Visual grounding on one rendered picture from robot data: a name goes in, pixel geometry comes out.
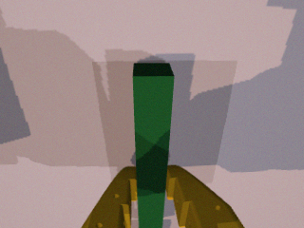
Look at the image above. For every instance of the green rod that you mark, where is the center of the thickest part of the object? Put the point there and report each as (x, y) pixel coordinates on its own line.
(153, 85)

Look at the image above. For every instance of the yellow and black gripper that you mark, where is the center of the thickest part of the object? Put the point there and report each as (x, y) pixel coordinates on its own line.
(196, 205)

